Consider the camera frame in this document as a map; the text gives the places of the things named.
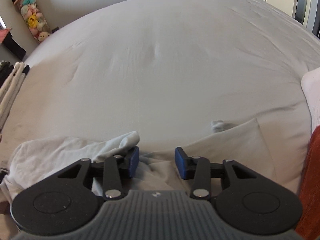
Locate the beige garment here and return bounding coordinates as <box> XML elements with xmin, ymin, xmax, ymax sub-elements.
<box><xmin>1</xmin><ymin>119</ymin><xmax>276</xmax><ymax>202</ymax></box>

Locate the orange-red trouser leg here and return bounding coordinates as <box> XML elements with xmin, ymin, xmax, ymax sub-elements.
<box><xmin>296</xmin><ymin>127</ymin><xmax>319</xmax><ymax>239</ymax></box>

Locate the plush toy column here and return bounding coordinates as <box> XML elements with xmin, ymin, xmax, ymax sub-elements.
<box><xmin>11</xmin><ymin>0</ymin><xmax>52</xmax><ymax>43</ymax></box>

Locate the pink cloth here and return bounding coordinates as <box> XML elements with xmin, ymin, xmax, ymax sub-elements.
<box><xmin>0</xmin><ymin>28</ymin><xmax>12</xmax><ymax>44</ymax></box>

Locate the folded beige clothes stack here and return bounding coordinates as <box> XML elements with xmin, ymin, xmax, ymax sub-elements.
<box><xmin>1</xmin><ymin>61</ymin><xmax>30</xmax><ymax>130</ymax></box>

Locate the white bed sheet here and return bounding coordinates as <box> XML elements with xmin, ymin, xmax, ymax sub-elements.
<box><xmin>1</xmin><ymin>0</ymin><xmax>319</xmax><ymax>191</ymax></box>

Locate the black box by wall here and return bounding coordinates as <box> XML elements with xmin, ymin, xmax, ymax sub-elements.
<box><xmin>2</xmin><ymin>32</ymin><xmax>26</xmax><ymax>61</ymax></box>

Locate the white sock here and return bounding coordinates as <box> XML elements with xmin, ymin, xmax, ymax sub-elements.
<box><xmin>301</xmin><ymin>68</ymin><xmax>320</xmax><ymax>132</ymax></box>

